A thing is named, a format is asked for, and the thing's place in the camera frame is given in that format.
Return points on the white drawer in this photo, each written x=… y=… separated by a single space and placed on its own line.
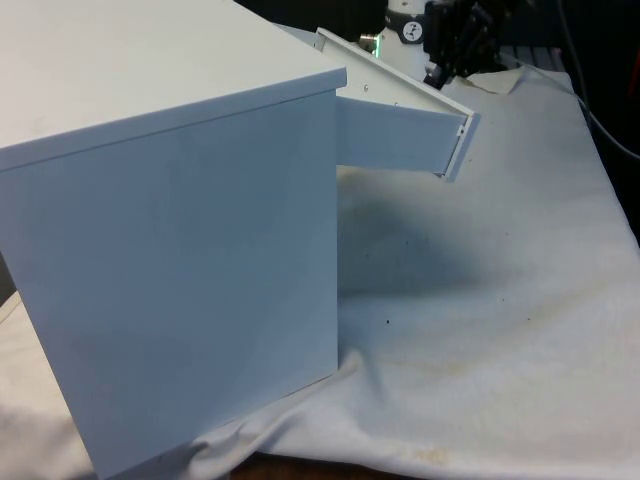
x=390 y=140

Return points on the white chest of drawers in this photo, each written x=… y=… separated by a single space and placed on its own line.
x=175 y=250

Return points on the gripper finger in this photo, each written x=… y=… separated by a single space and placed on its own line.
x=439 y=40
x=477 y=45

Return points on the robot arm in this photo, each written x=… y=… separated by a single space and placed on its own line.
x=402 y=60

